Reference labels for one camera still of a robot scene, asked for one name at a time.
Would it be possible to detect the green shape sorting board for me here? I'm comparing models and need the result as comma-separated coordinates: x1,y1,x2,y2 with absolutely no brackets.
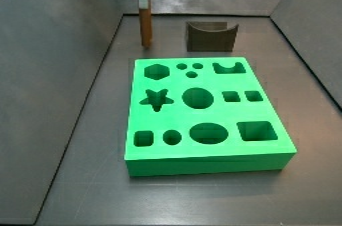
125,57,297,176

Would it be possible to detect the black curved holder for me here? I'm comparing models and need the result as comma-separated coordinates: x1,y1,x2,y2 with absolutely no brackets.
186,21,240,52

